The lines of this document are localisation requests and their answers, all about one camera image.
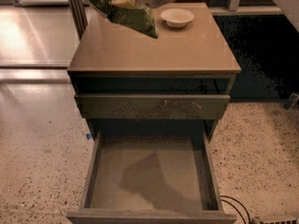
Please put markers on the green jalapeno chip bag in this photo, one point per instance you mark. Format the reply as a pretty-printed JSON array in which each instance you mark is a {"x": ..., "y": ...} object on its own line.
[{"x": 140, "y": 20}]

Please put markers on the brown drawer cabinet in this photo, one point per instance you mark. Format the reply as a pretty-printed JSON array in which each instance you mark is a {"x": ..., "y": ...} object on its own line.
[{"x": 195, "y": 59}]

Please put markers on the closed upper drawer front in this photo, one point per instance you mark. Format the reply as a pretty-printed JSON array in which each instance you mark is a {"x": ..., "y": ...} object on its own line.
[{"x": 151, "y": 106}]

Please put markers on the open lower drawer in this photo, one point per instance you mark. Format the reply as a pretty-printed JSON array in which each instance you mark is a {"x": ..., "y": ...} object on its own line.
[{"x": 151, "y": 179}]

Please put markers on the white ceramic bowl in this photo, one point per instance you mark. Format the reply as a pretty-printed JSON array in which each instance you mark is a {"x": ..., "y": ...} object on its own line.
[{"x": 177, "y": 17}]

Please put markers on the blue tape piece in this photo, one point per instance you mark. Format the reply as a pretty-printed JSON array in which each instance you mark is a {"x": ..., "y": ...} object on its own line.
[{"x": 89, "y": 136}]

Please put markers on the dark metal post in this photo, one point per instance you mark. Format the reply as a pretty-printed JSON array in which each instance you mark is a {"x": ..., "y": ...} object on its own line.
[{"x": 79, "y": 16}]

